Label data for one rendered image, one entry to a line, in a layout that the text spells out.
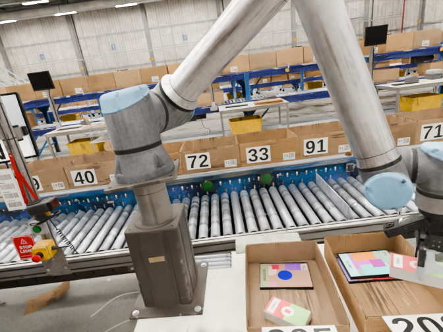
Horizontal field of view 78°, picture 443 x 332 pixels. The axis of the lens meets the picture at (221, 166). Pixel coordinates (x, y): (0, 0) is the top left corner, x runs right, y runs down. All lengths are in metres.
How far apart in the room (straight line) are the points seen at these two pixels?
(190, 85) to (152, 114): 0.15
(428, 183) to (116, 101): 0.84
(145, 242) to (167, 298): 0.24
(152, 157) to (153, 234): 0.25
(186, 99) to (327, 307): 0.83
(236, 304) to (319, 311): 0.27
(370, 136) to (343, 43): 0.20
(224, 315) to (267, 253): 0.31
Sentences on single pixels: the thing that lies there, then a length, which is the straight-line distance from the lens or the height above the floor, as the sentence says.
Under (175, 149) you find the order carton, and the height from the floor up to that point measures 1.00.
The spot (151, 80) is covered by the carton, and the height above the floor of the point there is 1.45.
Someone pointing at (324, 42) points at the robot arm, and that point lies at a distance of 0.63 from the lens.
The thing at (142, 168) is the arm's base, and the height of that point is 1.28.
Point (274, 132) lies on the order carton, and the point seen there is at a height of 1.03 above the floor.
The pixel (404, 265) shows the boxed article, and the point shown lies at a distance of 1.00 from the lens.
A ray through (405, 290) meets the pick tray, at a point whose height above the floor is 0.76.
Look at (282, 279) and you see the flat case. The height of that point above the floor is 0.77.
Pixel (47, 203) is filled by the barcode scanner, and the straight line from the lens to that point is 1.41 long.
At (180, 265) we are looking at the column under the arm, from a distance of 0.99.
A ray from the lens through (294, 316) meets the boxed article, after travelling 0.99.
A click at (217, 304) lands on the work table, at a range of 1.10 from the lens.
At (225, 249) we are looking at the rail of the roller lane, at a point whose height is 0.69.
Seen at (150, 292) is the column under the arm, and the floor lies 0.83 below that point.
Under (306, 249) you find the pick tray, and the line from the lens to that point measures 1.20.
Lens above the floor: 1.54
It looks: 20 degrees down
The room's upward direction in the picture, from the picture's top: 8 degrees counter-clockwise
